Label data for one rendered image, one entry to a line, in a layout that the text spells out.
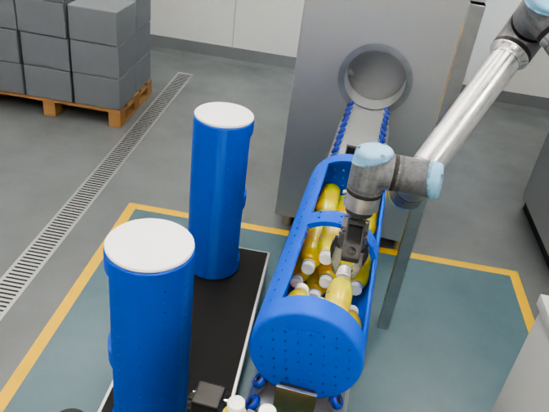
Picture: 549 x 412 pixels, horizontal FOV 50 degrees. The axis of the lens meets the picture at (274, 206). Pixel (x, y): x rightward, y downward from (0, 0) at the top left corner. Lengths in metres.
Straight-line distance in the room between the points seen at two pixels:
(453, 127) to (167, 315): 1.02
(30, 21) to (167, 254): 3.40
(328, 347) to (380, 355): 1.68
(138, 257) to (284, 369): 0.59
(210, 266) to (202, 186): 0.47
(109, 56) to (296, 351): 3.65
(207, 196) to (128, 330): 1.06
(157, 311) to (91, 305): 1.37
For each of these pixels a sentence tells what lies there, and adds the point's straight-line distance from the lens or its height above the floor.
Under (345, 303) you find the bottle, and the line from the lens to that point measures 1.52.
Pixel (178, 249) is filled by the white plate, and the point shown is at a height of 1.04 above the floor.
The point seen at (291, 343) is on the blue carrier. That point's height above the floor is 1.13.
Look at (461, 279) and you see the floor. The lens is 3.79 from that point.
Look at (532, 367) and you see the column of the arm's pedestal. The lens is 1.96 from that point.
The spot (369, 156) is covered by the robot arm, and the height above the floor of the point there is 1.55.
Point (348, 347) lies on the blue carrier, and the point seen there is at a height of 1.16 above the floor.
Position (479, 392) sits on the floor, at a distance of 3.14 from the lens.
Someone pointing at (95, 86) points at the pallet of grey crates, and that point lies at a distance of 4.92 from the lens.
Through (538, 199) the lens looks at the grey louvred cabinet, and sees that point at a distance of 4.45.
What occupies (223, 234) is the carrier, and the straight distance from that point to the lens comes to 2.94.
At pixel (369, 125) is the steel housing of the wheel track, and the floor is 0.93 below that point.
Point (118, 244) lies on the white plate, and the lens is 1.87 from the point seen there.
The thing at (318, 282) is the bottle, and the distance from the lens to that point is 1.80.
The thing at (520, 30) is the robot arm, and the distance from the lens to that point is 1.74.
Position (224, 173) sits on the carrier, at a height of 0.80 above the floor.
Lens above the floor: 2.15
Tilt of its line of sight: 32 degrees down
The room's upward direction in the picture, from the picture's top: 8 degrees clockwise
